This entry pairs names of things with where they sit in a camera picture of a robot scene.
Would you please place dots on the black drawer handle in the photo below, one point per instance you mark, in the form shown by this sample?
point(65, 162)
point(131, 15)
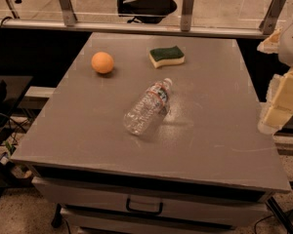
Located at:
point(144, 208)

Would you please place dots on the clear plastic water bottle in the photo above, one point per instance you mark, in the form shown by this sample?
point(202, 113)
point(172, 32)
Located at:
point(153, 101)

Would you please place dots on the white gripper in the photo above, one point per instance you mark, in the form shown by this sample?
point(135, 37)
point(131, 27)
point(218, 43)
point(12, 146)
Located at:
point(292, 46)

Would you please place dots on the grey drawer cabinet table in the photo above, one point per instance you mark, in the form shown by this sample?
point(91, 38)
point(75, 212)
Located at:
point(203, 157)

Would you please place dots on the green and yellow sponge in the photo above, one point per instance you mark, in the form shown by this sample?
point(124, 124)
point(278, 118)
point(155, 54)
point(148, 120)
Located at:
point(166, 56)

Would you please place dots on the black side table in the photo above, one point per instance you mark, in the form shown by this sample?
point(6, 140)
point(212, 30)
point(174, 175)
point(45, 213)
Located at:
point(12, 90)

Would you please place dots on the black office chair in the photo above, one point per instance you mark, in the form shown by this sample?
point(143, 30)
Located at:
point(146, 11)

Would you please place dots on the orange ball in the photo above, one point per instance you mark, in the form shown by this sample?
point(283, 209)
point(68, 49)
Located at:
point(102, 62)

